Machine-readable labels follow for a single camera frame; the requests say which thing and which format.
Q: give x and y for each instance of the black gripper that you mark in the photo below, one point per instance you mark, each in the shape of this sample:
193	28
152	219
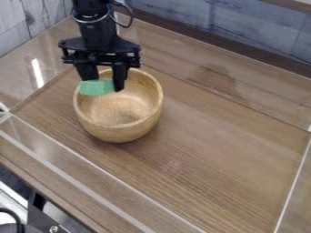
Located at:
99	47

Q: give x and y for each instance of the green rectangular block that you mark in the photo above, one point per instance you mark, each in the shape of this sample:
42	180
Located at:
97	87

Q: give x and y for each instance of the wooden bowl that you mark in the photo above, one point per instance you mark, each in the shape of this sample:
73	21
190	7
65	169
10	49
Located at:
122	116

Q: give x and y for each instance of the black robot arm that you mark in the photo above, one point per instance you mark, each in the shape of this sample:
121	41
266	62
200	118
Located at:
95	10

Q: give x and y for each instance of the black table clamp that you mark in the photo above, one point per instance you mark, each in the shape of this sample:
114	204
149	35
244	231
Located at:
38	218

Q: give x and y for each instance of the clear acrylic tray wall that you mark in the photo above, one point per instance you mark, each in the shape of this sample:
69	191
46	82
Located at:
95	197

